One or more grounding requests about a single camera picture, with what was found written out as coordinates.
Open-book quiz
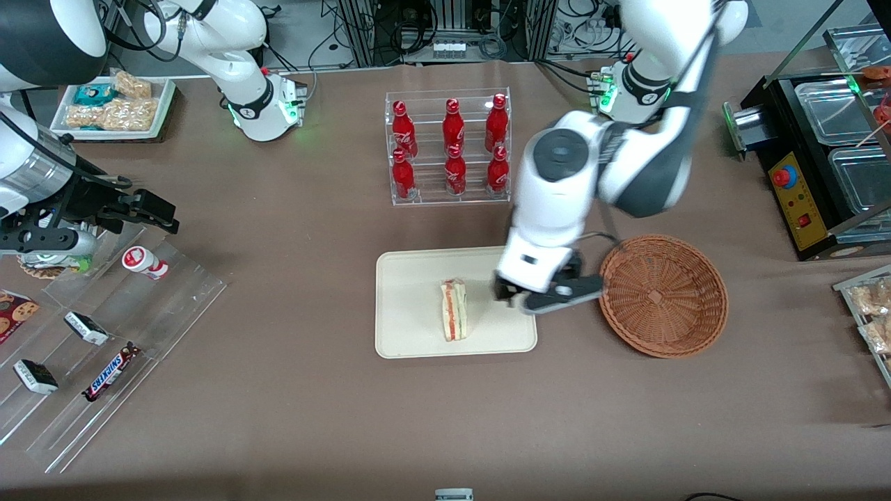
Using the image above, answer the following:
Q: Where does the black white snack bar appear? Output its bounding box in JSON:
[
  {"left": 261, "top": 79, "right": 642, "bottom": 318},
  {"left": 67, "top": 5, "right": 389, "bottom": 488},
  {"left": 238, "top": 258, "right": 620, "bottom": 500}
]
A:
[
  {"left": 63, "top": 310, "right": 111, "bottom": 347},
  {"left": 13, "top": 358, "right": 60, "bottom": 396}
]

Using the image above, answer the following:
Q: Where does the black food warmer machine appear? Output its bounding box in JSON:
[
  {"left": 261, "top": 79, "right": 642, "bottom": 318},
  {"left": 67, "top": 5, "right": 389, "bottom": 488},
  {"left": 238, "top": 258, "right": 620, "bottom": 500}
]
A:
[{"left": 723, "top": 24, "right": 891, "bottom": 262}]

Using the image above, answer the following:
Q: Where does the brown wicker basket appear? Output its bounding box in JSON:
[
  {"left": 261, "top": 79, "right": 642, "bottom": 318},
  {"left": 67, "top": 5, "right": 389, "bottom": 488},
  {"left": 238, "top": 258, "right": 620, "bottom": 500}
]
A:
[{"left": 597, "top": 234, "right": 730, "bottom": 360}]

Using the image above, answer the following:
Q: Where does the grey metal snack tray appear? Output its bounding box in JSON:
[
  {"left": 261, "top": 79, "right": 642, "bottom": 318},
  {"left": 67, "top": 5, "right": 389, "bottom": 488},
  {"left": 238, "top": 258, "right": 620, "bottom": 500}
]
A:
[{"left": 833, "top": 264, "right": 891, "bottom": 389}]

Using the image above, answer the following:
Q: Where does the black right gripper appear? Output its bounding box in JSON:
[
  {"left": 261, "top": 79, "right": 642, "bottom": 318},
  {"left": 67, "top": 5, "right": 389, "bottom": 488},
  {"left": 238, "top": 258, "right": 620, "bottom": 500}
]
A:
[{"left": 40, "top": 174, "right": 181, "bottom": 234}]

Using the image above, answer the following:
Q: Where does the clear acrylic stepped shelf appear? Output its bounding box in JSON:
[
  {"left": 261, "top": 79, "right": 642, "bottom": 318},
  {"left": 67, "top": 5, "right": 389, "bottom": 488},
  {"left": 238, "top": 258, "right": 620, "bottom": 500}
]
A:
[{"left": 0, "top": 223, "right": 229, "bottom": 475}]

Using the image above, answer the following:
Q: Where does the Snickers chocolate bar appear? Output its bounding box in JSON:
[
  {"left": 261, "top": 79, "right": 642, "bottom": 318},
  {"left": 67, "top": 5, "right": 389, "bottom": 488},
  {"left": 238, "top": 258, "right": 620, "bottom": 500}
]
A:
[{"left": 81, "top": 342, "right": 142, "bottom": 403}]

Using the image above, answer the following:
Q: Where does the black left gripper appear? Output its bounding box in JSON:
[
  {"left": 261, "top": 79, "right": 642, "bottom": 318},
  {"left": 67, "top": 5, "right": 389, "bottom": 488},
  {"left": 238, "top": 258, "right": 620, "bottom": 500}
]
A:
[{"left": 493, "top": 252, "right": 585, "bottom": 309}]

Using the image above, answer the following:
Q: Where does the cream plastic tray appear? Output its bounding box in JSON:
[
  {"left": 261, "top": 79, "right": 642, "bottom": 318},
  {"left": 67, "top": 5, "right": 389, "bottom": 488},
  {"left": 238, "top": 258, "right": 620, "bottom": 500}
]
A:
[{"left": 375, "top": 245, "right": 539, "bottom": 360}]

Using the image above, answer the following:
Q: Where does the clear plastic food container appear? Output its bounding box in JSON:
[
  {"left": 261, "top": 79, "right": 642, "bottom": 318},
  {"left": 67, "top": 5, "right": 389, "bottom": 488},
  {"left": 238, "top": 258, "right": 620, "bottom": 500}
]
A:
[
  {"left": 828, "top": 145, "right": 891, "bottom": 218},
  {"left": 794, "top": 78, "right": 880, "bottom": 148}
]

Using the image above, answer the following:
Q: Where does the aluminium frame rack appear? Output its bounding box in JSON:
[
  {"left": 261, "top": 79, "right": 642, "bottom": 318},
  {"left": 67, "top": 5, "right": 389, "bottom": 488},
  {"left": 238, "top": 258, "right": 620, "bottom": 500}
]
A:
[{"left": 337, "top": 0, "right": 559, "bottom": 68}]

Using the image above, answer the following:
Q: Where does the small clear nut snack bag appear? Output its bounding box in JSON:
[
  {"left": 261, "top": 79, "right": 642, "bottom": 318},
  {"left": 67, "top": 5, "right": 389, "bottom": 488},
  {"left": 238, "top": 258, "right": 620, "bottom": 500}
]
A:
[{"left": 111, "top": 70, "right": 153, "bottom": 100}]

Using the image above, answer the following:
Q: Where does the chocolate chip cookie pack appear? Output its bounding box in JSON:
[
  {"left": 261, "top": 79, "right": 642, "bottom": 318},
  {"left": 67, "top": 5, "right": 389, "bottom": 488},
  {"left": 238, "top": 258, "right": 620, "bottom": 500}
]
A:
[{"left": 0, "top": 289, "right": 40, "bottom": 346}]

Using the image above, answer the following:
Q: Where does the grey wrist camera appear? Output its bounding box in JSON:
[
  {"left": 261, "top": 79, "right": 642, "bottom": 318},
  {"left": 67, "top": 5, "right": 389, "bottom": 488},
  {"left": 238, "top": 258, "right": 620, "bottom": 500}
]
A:
[
  {"left": 0, "top": 226, "right": 99, "bottom": 260},
  {"left": 523, "top": 275, "right": 606, "bottom": 316}
]

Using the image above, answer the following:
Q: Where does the small cup with green rim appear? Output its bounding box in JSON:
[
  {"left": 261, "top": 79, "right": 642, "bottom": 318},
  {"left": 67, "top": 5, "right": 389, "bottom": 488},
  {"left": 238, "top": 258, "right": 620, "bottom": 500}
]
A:
[{"left": 17, "top": 252, "right": 94, "bottom": 281}]

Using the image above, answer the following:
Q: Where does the diagonal grey metal bar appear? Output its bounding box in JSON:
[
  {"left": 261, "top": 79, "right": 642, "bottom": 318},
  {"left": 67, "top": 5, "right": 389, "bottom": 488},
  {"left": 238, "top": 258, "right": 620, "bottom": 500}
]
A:
[{"left": 762, "top": 0, "right": 847, "bottom": 88}]

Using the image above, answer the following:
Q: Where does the clear pastry snack bag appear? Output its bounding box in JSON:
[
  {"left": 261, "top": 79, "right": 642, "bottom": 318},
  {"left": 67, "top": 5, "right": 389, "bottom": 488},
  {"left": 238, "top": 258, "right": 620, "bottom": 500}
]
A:
[
  {"left": 850, "top": 278, "right": 891, "bottom": 318},
  {"left": 859, "top": 317, "right": 891, "bottom": 356}
]

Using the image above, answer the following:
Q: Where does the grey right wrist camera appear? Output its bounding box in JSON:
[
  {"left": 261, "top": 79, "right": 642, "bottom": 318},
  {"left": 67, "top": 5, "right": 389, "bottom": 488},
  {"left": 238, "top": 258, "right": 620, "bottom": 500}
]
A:
[{"left": 0, "top": 226, "right": 99, "bottom": 260}]

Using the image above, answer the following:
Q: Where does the small white red yogurt bottle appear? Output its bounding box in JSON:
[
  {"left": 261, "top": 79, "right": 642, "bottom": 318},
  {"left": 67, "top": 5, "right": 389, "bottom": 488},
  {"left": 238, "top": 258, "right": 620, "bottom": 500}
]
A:
[{"left": 121, "top": 245, "right": 171, "bottom": 281}]

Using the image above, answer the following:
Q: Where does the triangle sandwich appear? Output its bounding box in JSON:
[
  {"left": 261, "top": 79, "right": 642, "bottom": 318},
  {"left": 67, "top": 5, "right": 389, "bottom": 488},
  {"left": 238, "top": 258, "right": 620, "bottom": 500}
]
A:
[{"left": 439, "top": 278, "right": 469, "bottom": 342}]

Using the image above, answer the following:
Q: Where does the large clear nut snack bag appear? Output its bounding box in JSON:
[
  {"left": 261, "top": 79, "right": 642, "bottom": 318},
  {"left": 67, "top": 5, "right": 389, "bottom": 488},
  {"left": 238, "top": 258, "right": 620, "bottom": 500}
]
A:
[{"left": 65, "top": 97, "right": 160, "bottom": 132}]

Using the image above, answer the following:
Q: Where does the white snack tray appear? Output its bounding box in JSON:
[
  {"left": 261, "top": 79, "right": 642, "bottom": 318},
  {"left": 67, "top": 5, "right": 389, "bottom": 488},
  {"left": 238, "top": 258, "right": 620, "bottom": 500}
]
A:
[{"left": 49, "top": 74, "right": 177, "bottom": 143}]

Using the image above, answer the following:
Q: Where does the teal snack pack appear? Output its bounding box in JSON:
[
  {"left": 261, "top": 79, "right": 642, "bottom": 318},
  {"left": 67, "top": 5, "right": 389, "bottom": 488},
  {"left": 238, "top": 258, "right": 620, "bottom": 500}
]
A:
[{"left": 72, "top": 83, "right": 116, "bottom": 107}]

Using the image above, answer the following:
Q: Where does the red cola bottle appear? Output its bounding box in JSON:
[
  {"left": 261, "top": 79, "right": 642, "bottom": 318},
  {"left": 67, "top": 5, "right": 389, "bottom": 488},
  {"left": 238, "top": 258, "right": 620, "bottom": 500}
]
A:
[
  {"left": 486, "top": 145, "right": 511, "bottom": 195},
  {"left": 442, "top": 98, "right": 466, "bottom": 151},
  {"left": 391, "top": 100, "right": 419, "bottom": 159},
  {"left": 444, "top": 144, "right": 468, "bottom": 196},
  {"left": 484, "top": 93, "right": 510, "bottom": 153},
  {"left": 391, "top": 148, "right": 417, "bottom": 201}
]

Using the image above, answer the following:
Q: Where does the clear acrylic bottle rack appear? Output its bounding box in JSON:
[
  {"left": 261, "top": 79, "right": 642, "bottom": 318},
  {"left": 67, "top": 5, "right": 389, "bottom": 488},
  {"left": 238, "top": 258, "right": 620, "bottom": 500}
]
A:
[{"left": 384, "top": 87, "right": 514, "bottom": 207}]

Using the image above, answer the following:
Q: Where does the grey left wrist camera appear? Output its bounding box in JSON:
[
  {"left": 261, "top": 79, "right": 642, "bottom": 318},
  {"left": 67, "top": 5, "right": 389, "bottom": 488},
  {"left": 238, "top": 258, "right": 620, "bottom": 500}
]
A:
[{"left": 523, "top": 275, "right": 606, "bottom": 316}]

